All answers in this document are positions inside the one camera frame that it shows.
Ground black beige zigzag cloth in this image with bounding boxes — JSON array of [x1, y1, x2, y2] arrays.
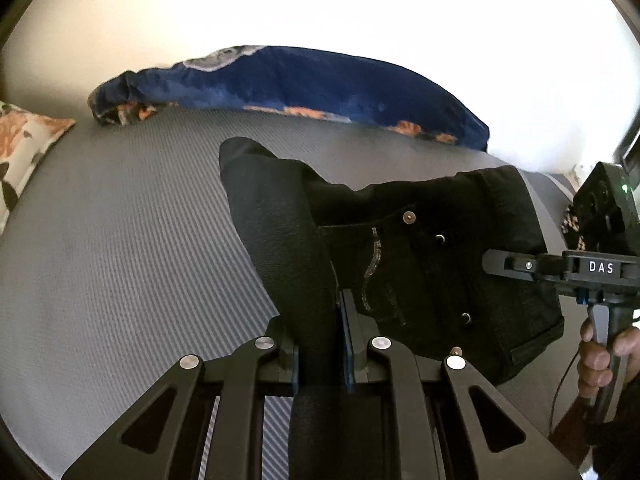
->
[[561, 204, 586, 252]]

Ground black pants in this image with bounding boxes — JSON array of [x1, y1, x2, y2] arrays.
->
[[219, 138, 564, 479]]

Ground right hand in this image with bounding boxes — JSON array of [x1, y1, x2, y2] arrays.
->
[[577, 320, 640, 399]]

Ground navy floral blanket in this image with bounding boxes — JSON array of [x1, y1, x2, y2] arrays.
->
[[88, 46, 490, 151]]

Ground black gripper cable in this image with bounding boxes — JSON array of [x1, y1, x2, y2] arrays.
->
[[546, 346, 583, 438]]

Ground white floral pillow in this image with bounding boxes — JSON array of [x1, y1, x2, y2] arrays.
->
[[1, 102, 76, 231]]

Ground grey textured mattress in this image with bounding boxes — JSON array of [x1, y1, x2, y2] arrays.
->
[[0, 108, 597, 480]]

